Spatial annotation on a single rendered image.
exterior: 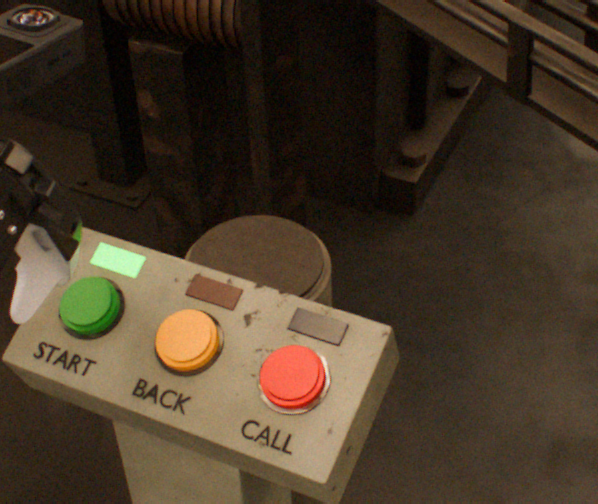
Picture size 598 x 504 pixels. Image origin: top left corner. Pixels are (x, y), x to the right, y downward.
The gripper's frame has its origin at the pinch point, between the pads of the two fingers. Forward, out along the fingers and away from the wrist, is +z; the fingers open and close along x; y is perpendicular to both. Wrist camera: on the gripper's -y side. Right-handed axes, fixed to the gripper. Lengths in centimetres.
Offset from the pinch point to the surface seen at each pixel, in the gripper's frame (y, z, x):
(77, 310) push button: 0.9, 5.6, -0.4
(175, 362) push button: 1.8, 5.9, 7.5
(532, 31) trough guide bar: -27.1, 3.2, 21.3
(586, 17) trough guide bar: -32.5, 7.1, 23.6
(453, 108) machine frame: -78, 92, -8
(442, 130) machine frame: -72, 89, -8
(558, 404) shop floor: -31, 82, 24
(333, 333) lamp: -3.6, 6.5, 16.1
